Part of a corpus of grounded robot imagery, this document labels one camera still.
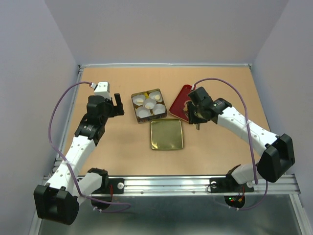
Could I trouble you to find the metal tongs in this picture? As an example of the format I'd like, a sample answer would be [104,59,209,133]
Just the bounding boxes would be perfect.
[194,123,200,130]

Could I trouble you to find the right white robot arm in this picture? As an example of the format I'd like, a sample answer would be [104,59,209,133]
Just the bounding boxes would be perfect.
[187,87,295,191]

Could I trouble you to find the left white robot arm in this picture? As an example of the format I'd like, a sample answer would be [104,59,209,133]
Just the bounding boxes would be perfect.
[33,94,124,225]

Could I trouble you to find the square chocolate tin box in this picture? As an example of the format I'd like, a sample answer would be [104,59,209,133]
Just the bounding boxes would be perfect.
[131,89,168,124]

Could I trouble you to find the white paper cup back-left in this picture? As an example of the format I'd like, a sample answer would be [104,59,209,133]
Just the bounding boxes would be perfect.
[132,94,146,106]

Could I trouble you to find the white paper cup front-left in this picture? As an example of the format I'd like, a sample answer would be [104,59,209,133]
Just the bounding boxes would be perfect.
[135,106,151,118]

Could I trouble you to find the red lacquer tray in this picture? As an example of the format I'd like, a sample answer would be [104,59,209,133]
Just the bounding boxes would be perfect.
[169,85,192,122]

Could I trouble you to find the white paper cup centre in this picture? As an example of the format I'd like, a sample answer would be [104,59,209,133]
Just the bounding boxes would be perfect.
[143,98,157,110]

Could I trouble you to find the white paper cup front-right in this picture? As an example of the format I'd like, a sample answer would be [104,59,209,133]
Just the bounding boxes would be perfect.
[153,104,166,115]

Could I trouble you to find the white paper cup back-right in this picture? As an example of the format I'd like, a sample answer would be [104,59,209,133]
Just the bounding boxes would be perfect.
[149,91,163,102]

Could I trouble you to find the gold tin lid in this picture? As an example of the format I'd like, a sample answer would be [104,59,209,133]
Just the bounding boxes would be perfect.
[150,118,184,151]

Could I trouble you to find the small electronics board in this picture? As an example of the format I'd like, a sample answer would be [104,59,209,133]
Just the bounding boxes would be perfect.
[224,196,246,209]

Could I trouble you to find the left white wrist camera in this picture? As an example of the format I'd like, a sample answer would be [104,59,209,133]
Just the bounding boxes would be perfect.
[94,81,111,99]

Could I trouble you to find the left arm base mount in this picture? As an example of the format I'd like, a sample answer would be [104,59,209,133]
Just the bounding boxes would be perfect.
[88,168,125,195]

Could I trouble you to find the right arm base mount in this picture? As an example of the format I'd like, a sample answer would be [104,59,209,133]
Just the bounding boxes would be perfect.
[207,165,254,193]

